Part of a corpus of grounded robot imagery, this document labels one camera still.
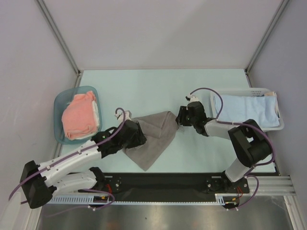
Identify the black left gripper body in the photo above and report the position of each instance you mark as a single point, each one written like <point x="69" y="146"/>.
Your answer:
<point x="136" y="140"/>

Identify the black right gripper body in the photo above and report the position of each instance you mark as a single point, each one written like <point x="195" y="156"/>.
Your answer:
<point x="182" y="117"/>

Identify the grey towel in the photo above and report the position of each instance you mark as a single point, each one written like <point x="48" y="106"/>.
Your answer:
<point x="160" y="130"/>

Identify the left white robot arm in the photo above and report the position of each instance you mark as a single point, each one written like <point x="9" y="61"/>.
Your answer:
<point x="40" y="182"/>

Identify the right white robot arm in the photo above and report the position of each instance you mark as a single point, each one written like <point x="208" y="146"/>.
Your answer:
<point x="250" y="143"/>

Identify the pink towel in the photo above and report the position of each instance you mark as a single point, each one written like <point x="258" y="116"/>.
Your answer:
<point x="77" y="99"/>

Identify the white plastic basket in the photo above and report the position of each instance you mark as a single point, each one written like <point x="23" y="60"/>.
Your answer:
<point x="249" y="92"/>

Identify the light blue towel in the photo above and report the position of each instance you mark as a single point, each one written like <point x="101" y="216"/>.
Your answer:
<point x="241" y="108"/>

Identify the teal plastic basin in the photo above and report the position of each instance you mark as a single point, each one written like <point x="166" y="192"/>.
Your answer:
<point x="61" y="103"/>

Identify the beige towel in basket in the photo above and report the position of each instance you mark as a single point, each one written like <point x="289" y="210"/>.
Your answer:
<point x="273" y="94"/>

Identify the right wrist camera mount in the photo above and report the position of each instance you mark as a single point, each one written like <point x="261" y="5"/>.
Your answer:
<point x="192" y="99"/>

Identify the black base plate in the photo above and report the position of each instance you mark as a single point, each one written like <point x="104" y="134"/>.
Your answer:
<point x="168" y="183"/>

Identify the white slotted cable duct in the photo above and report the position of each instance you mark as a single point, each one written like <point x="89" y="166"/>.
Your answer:
<point x="102" y="199"/>

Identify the aluminium rail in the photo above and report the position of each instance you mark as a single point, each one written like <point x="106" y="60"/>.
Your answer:
<point x="271" y="186"/>

